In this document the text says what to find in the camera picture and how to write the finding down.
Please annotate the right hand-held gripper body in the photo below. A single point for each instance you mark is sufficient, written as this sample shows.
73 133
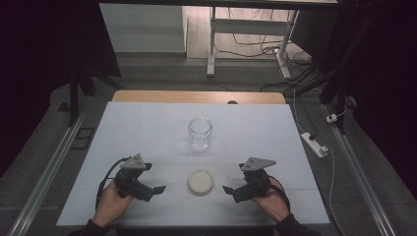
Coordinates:
254 185

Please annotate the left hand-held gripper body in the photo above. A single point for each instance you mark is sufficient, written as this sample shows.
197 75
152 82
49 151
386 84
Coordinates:
131 183

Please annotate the cream jar lid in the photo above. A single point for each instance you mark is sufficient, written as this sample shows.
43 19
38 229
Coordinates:
200 182

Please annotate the clear glass jar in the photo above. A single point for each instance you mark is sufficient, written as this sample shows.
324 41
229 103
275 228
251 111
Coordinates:
200 134

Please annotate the person's right hand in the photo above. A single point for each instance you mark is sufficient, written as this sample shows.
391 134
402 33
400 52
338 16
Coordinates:
273 203

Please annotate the person's left hand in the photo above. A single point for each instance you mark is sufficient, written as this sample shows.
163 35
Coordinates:
111 203

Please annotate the white table sheet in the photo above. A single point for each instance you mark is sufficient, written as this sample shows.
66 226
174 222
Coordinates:
147 131

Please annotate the white power strip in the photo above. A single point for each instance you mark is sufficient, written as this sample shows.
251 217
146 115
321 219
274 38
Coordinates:
311 142

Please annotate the black tripod stand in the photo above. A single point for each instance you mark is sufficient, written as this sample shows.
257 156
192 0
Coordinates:
74 98

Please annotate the small white adapter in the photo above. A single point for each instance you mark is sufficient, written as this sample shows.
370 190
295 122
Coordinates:
331 118

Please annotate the dark curtain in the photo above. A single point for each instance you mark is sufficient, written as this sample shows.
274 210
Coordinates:
39 49
390 82

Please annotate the metal floor rail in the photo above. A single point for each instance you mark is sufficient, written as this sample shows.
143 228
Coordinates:
46 180
360 177

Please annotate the white desk frame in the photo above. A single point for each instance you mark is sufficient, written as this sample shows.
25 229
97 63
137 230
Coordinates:
249 27

